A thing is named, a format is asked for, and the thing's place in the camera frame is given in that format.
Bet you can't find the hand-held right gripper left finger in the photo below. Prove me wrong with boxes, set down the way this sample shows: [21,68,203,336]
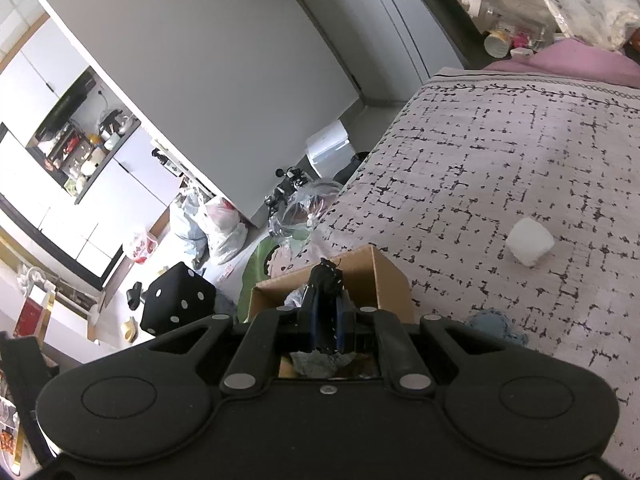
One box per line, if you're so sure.
[150,282,321,393]

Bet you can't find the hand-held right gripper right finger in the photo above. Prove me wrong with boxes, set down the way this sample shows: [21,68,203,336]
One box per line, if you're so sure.
[337,290,506,393]

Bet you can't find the dark grey cloth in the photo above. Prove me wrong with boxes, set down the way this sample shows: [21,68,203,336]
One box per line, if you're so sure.
[290,350,357,377]

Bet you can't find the black sock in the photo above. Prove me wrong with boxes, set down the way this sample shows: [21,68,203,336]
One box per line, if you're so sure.
[306,258,347,353]

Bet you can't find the brown cardboard box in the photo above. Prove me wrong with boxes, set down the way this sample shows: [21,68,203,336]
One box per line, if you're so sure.
[248,245,416,379]

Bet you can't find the white soft cup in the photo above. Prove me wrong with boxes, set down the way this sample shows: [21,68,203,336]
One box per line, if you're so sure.
[505,217,556,267]

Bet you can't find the green round mat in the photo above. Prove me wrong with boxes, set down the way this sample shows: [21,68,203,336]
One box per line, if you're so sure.
[236,237,282,322]

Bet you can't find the clear plastic bag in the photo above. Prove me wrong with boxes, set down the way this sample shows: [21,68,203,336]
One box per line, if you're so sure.
[270,180,347,242]

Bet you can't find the white and red plastic bag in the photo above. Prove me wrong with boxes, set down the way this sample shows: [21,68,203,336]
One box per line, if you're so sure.
[205,196,249,264]

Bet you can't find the black tripod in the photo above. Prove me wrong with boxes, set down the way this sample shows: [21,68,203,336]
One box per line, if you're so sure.
[263,166,309,209]

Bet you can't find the black dice cushion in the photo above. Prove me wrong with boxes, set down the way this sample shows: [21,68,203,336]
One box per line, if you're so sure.
[139,261,219,337]

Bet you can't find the light blue cloth bundle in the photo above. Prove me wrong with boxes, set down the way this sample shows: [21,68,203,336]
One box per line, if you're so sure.
[469,309,529,346]

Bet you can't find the pale blue plastic bag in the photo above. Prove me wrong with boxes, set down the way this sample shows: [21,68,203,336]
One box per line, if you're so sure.
[168,191,209,257]

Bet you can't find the white bin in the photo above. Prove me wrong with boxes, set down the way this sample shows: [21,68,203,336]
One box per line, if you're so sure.
[305,120,359,179]

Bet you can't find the black slipper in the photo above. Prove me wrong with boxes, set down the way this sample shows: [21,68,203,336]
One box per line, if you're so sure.
[126,282,147,312]

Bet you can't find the red and white snack bag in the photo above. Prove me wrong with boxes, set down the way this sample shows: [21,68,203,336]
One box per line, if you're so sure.
[128,230,157,266]

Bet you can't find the white kitchen cabinet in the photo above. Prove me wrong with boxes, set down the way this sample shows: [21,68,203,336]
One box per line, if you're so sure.
[0,0,177,288]

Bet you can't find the paper cup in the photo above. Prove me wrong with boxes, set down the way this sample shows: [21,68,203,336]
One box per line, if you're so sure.
[483,28,514,59]

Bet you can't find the large flat cardboard box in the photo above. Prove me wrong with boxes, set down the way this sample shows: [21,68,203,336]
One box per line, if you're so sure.
[392,0,501,70]

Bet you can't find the pink pillow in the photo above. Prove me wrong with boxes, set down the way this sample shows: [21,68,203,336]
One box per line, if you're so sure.
[481,38,640,92]

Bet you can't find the clear plastic jar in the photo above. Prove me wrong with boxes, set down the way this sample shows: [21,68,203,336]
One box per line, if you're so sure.
[460,0,553,37]

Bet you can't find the crumpled white plastic bags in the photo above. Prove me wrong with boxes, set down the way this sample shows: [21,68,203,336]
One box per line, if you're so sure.
[492,0,640,52]

